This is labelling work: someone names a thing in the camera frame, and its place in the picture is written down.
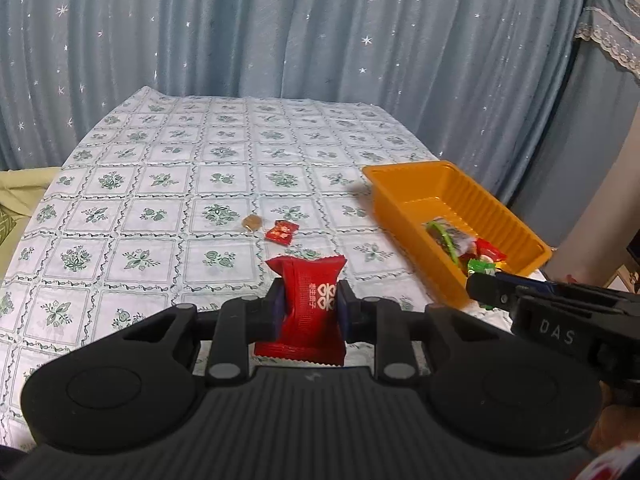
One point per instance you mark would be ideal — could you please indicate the green zigzag cushion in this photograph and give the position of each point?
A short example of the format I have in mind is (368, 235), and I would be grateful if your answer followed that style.
(7, 225)

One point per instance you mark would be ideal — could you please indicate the orange plastic tray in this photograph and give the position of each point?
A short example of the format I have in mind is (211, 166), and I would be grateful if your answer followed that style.
(430, 207)

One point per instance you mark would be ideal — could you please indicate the blue lace-trimmed cover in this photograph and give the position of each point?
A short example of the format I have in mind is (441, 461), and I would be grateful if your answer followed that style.
(589, 123)

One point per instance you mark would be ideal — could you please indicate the light green sofa cover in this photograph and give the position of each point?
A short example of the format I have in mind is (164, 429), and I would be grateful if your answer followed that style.
(21, 192)

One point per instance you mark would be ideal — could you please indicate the small red candy packet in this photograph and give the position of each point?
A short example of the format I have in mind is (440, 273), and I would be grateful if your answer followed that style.
(282, 232)

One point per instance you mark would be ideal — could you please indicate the blue star curtain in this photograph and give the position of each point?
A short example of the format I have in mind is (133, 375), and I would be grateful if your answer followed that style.
(474, 80)

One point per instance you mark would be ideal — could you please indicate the grey printed snack packet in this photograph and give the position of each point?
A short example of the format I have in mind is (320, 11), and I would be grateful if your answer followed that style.
(463, 241)

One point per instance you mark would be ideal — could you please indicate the green candy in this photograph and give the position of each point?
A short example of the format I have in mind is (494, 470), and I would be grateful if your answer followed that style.
(482, 265)

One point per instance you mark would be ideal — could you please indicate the wooden furniture at right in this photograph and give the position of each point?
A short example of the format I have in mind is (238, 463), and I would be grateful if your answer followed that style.
(628, 271)

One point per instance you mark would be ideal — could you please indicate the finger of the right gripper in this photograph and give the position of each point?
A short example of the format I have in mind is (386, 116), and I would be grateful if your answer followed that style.
(525, 279)
(495, 291)

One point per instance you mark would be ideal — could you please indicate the red snack packet in tray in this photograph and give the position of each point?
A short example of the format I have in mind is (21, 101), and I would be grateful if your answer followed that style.
(487, 252)

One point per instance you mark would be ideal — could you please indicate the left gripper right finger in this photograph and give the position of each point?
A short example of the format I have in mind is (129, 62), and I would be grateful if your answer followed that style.
(380, 322)

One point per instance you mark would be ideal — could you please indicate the brown clear-wrapped candy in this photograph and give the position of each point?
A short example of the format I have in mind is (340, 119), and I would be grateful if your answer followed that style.
(252, 222)

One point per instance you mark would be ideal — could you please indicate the green dark snack packet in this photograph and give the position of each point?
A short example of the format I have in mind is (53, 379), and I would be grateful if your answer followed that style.
(439, 233)

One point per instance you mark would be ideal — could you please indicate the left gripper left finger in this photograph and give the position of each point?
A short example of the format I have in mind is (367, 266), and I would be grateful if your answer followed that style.
(241, 322)

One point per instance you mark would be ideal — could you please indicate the floral white tablecloth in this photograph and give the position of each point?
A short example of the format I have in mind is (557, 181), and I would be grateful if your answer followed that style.
(147, 210)

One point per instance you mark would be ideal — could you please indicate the person's right hand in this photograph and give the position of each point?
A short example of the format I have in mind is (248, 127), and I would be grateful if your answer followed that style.
(618, 423)

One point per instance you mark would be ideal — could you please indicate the large red candy packet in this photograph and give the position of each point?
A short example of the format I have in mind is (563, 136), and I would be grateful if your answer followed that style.
(309, 331)

